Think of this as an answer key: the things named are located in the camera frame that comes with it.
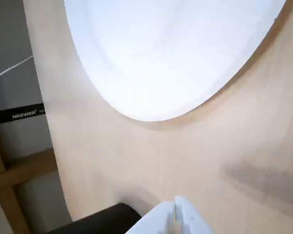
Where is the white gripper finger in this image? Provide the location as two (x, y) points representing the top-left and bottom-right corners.
(174, 195), (216, 234)
(129, 199), (178, 234)

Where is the white paper plate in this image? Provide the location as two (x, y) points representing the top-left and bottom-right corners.
(63, 0), (288, 122)

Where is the black Neewer stand pole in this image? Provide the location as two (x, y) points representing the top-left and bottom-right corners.
(0, 102), (45, 127)

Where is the light wooden frame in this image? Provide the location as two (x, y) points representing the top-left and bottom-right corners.
(0, 131), (64, 234)

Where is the thin white cable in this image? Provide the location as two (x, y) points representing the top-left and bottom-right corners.
(0, 54), (35, 84)

